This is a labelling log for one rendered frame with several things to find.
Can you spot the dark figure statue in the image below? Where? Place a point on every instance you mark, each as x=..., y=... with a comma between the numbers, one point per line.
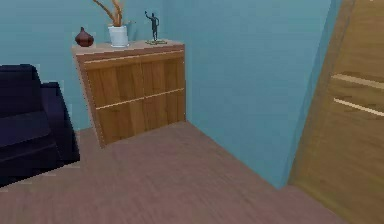
x=154, y=26

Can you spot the brown wooden cupboard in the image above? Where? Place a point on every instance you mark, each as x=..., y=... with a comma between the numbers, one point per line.
x=140, y=96

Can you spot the white pot with orange plant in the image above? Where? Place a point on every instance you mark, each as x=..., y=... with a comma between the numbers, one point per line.
x=118, y=35

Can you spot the dark red round vase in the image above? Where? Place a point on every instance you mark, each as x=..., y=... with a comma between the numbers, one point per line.
x=84, y=39

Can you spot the brown wooden room door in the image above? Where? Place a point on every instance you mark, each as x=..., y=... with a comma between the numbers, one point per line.
x=346, y=133

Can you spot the dark navy sofa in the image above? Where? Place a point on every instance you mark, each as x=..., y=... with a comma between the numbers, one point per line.
x=26, y=133

